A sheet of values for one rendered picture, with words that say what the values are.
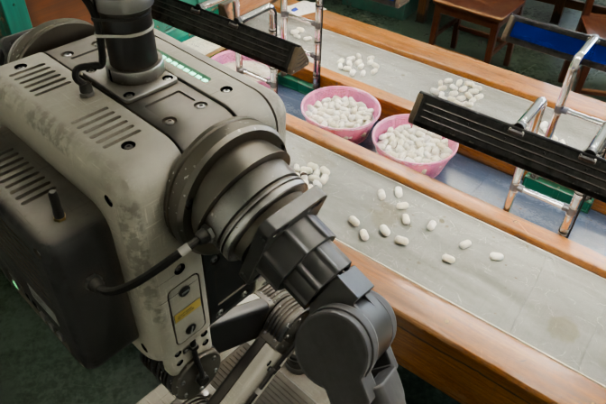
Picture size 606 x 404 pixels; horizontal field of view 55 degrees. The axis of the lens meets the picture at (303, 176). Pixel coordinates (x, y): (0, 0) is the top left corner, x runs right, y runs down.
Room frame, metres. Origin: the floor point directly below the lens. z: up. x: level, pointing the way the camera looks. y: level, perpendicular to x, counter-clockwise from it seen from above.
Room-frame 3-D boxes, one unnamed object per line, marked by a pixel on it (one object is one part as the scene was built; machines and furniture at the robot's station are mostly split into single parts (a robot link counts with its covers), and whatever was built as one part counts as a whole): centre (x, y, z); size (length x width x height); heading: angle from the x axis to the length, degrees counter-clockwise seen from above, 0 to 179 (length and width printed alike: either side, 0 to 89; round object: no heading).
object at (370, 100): (1.63, -0.12, 0.72); 0.27 x 0.27 x 0.10
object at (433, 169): (1.46, -0.35, 0.72); 0.27 x 0.27 x 0.10
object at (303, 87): (1.95, -0.03, 0.90); 0.20 x 0.19 x 0.45; 54
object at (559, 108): (1.37, -0.81, 0.90); 0.20 x 0.19 x 0.45; 54
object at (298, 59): (1.56, 0.26, 1.08); 0.62 x 0.08 x 0.07; 54
